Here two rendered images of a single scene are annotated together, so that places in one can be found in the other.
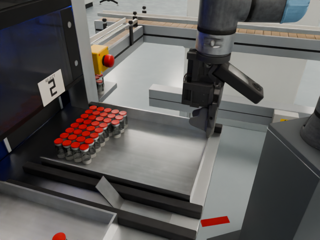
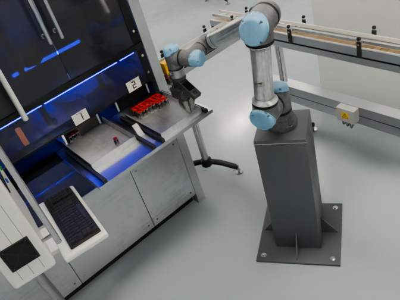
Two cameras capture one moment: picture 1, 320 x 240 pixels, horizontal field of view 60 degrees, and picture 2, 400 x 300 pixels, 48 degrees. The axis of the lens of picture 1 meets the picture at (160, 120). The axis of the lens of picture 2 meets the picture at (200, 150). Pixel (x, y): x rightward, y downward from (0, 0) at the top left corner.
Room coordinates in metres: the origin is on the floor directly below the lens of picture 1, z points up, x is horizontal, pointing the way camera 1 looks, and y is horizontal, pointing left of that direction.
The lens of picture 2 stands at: (-0.92, -1.40, 2.08)
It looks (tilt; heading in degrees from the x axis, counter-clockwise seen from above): 36 degrees down; 42
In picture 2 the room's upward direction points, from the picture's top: 18 degrees counter-clockwise
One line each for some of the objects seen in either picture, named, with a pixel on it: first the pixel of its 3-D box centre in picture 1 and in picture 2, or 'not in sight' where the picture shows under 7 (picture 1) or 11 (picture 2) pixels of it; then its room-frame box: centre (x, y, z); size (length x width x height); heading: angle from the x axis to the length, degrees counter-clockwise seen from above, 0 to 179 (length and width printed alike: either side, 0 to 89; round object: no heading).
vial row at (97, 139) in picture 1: (102, 134); (152, 108); (0.56, 0.15, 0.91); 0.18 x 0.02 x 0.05; 161
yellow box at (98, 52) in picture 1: (95, 59); (167, 66); (0.84, 0.21, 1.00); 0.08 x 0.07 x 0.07; 72
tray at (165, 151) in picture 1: (134, 144); (162, 113); (0.53, 0.06, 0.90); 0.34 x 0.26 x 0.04; 72
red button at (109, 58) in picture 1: (107, 60); not in sight; (0.83, 0.16, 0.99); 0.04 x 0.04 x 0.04; 72
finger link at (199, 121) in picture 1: (201, 123); (183, 106); (0.53, -0.10, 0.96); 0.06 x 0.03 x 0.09; 72
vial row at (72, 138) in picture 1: (86, 131); (148, 105); (0.57, 0.19, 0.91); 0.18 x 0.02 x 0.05; 162
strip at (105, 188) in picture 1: (134, 200); (143, 133); (0.35, 0.05, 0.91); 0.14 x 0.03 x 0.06; 72
